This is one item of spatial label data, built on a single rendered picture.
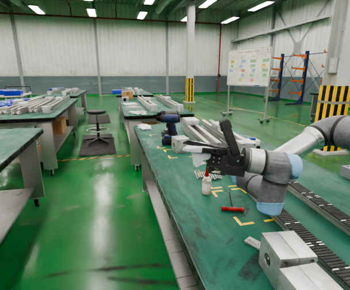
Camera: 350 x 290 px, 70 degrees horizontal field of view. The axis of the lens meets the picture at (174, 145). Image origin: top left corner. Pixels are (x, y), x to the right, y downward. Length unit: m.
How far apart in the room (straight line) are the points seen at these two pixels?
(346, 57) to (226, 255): 4.26
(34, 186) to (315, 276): 2.53
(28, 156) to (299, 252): 2.42
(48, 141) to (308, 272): 3.20
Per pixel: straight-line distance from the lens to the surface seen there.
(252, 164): 0.76
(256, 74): 7.35
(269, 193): 0.80
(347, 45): 4.78
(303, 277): 0.64
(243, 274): 0.75
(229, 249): 0.82
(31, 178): 2.79
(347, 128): 1.03
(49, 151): 3.53
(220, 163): 0.75
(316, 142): 1.05
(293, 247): 0.71
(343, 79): 4.78
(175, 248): 1.71
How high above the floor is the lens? 1.28
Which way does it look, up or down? 16 degrees down
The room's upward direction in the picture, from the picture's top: straight up
